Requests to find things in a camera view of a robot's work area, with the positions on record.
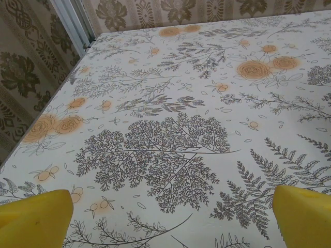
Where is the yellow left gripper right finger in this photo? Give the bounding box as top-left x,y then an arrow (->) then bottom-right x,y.
273,185 -> 331,248

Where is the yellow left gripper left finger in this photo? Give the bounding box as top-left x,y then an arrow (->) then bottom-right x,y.
0,189 -> 74,248

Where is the aluminium frame post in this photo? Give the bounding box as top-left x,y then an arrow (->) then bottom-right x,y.
51,0 -> 97,50

